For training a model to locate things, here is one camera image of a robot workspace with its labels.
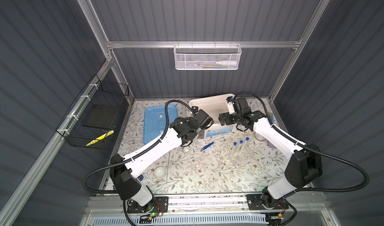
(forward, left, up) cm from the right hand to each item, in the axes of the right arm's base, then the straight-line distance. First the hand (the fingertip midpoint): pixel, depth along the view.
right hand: (228, 116), depth 87 cm
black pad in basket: (-8, +65, +13) cm, 67 cm away
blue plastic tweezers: (-10, +12, -17) cm, 24 cm away
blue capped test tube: (-14, -5, -17) cm, 22 cm away
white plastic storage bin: (+17, +6, -10) cm, 21 cm away
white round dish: (-27, +39, -16) cm, 50 cm away
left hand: (-12, +18, +5) cm, 22 cm away
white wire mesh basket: (+62, +10, +3) cm, 62 cm away
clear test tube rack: (-16, -8, -19) cm, 25 cm away
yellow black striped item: (-21, +60, +13) cm, 65 cm away
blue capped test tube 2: (-15, -5, -3) cm, 17 cm away
